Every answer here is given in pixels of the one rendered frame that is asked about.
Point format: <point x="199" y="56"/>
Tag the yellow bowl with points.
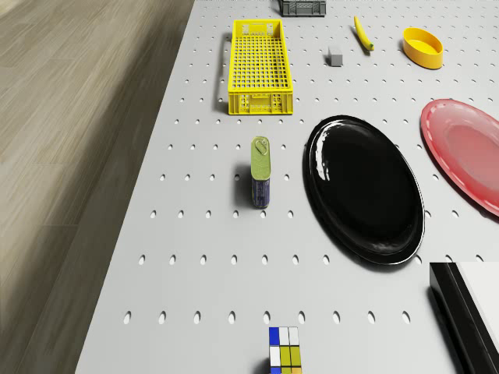
<point x="425" y="60"/>

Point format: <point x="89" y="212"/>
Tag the dark grey basket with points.
<point x="304" y="10"/>

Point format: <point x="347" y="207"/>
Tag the puzzle cube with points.
<point x="284" y="350"/>

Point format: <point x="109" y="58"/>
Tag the banana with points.
<point x="362" y="34"/>

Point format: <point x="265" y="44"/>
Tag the grey cube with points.
<point x="335" y="57"/>

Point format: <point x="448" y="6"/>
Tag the black plate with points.
<point x="362" y="187"/>

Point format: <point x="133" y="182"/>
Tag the yellow basket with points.
<point x="238" y="105"/>

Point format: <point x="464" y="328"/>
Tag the flat-sided can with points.
<point x="260" y="171"/>

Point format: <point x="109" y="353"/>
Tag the black stove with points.
<point x="452" y="296"/>

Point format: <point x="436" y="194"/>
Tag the red plate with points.
<point x="468" y="148"/>

